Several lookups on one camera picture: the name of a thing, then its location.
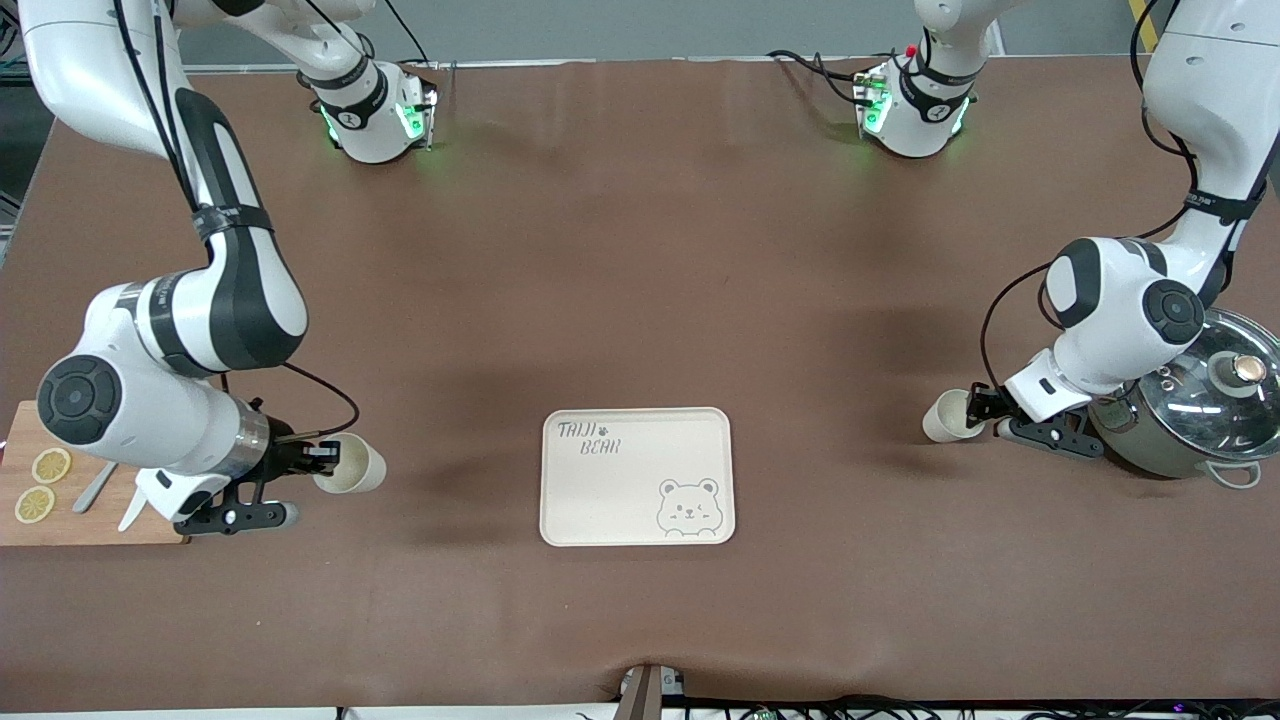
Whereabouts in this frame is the white IKEA cup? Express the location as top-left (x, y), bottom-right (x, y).
top-left (313, 432), bottom-right (387, 495)
top-left (922, 388), bottom-right (986, 443)

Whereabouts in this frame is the grey plastic knife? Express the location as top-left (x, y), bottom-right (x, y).
top-left (72, 462), bottom-right (119, 515)

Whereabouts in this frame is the bamboo cutting board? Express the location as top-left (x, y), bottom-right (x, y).
top-left (0, 400), bottom-right (191, 547)

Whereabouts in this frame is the glass pot lid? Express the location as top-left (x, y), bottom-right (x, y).
top-left (1135, 308), bottom-right (1280, 466)

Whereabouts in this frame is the cream bear print tray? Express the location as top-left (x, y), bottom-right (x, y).
top-left (540, 407), bottom-right (736, 548)

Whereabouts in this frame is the brown table cover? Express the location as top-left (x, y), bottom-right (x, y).
top-left (0, 55), bottom-right (1280, 713)

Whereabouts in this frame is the metal table edge clamp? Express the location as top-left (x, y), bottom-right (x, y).
top-left (620, 663), bottom-right (687, 720)

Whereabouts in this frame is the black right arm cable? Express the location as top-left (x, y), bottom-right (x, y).
top-left (110, 0), bottom-right (361, 441)

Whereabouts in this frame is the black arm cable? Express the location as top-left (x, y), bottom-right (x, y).
top-left (980, 0), bottom-right (1261, 401)
top-left (110, 0), bottom-right (361, 441)

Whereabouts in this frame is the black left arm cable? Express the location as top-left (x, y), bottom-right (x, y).
top-left (980, 0), bottom-right (1261, 401)

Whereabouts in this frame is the black left base cable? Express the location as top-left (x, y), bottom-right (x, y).
top-left (768, 48), bottom-right (876, 106)

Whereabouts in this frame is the thin black right base cable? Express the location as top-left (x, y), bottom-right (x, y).
top-left (385, 0), bottom-right (441, 66)

